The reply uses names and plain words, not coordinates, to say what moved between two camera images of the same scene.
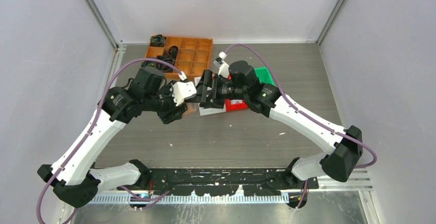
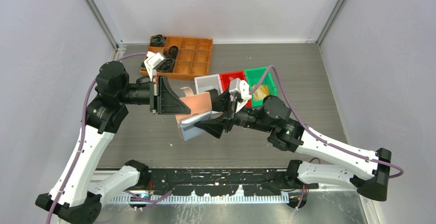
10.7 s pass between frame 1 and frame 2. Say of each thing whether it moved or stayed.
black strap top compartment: stayed
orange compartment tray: stayed
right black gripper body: moved
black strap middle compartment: stayed
